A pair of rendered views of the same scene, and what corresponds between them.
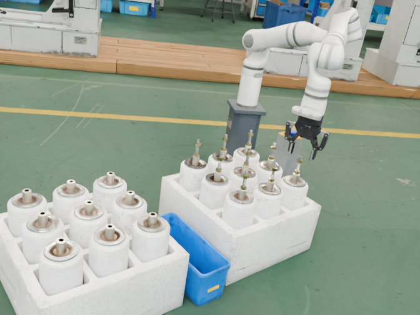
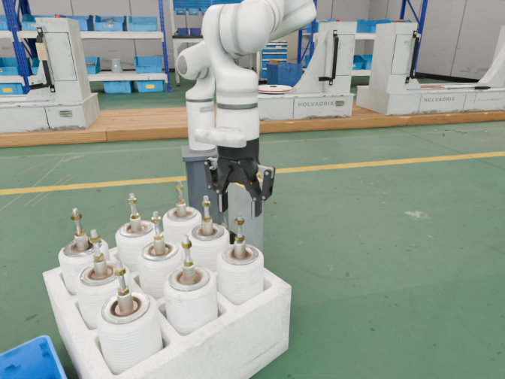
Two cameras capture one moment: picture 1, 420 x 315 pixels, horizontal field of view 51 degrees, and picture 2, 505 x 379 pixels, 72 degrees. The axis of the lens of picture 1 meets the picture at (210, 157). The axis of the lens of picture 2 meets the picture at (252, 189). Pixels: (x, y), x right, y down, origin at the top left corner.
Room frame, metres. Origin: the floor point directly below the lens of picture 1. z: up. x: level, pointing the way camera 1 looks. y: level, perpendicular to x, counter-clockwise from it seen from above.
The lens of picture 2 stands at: (0.71, -0.32, 0.65)
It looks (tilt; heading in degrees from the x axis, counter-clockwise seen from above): 23 degrees down; 1
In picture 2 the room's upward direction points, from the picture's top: straight up
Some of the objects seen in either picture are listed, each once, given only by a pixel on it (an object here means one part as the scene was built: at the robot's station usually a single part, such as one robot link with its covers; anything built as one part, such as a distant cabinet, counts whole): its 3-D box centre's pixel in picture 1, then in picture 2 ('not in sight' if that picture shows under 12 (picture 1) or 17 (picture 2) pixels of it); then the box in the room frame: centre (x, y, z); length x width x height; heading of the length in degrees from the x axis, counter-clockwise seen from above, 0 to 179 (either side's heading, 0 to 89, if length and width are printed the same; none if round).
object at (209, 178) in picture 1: (217, 179); (101, 273); (1.24, -0.03, 0.25); 0.08 x 0.08 x 0.01
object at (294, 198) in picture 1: (288, 205); (240, 290); (1.31, -0.29, 0.16); 0.10 x 0.10 x 0.18
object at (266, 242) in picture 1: (236, 213); (167, 311); (1.32, -0.12, 0.09); 0.39 x 0.39 x 0.18; 41
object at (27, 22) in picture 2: not in sight; (41, 22); (5.72, 2.56, 0.90); 0.50 x 0.38 x 0.21; 13
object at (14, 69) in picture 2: not in sight; (10, 66); (5.60, 3.06, 0.36); 0.50 x 0.38 x 0.21; 13
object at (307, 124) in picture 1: (309, 124); (238, 157); (1.31, -0.29, 0.46); 0.08 x 0.08 x 0.09
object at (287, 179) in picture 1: (294, 181); (240, 254); (1.31, -0.29, 0.25); 0.08 x 0.08 x 0.01
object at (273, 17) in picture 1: (283, 19); (283, 77); (6.13, -0.69, 0.19); 0.50 x 0.41 x 0.37; 18
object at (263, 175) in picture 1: (264, 189); (210, 265); (1.39, -0.21, 0.16); 0.10 x 0.10 x 0.18
